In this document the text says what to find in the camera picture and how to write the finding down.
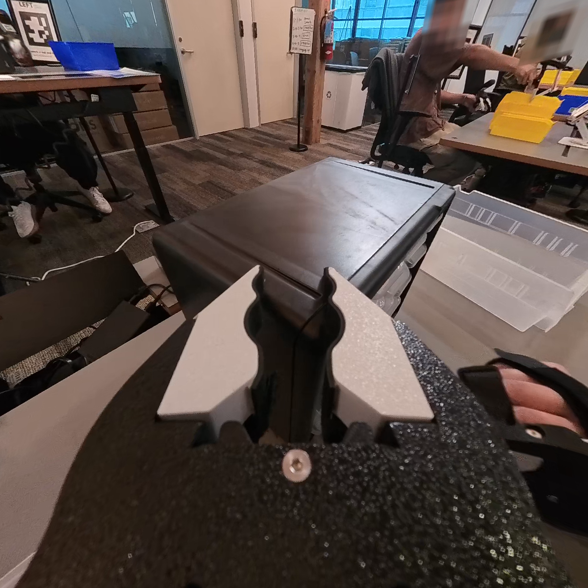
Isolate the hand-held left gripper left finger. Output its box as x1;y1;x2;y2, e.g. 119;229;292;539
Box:
157;265;276;430

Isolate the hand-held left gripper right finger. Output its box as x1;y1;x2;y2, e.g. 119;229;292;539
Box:
322;266;435;437

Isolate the large clear plastic bin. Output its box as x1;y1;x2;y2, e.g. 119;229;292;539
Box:
420;188;588;332

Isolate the black drawer cabinet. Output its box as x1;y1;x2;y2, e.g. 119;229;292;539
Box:
153;156;456;444

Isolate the person's right hand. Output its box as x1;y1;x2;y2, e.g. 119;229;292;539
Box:
498;360;588;437

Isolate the dark flat panel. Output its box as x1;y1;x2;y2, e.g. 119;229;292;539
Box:
0;250;152;373

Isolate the black office chair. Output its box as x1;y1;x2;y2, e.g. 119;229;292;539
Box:
0;181;104;244
363;48;442;177

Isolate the stack of cardboard boxes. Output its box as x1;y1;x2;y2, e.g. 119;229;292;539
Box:
99;89;181;150

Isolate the grey office table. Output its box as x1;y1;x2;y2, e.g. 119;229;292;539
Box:
439;112;588;177

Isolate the white recycling bin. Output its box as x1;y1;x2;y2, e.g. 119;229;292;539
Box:
321;64;368;131

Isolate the dark grey jacket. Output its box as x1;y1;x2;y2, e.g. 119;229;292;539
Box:
362;47;412;120

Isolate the yellow plastic bin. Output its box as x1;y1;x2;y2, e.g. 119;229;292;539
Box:
489;90;563;144
540;69;584;88

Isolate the white door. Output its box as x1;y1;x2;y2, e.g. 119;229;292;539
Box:
165;0;244;138
250;0;299;125

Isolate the blue paper sheet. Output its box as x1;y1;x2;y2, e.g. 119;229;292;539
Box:
69;68;152;80

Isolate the wooden top office desk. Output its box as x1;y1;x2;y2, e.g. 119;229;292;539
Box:
0;69;175;226

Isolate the blue plastic bin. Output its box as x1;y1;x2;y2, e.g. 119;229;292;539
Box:
553;87;588;115
48;40;121;72

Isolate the whiteboard sign stand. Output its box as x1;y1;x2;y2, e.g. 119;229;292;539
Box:
288;6;318;153

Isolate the framed marker tag sign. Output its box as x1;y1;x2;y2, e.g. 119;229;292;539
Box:
8;0;62;62

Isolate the white cable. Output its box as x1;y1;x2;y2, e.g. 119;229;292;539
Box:
39;225;152;281

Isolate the wooden post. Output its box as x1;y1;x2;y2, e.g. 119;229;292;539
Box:
301;0;334;145

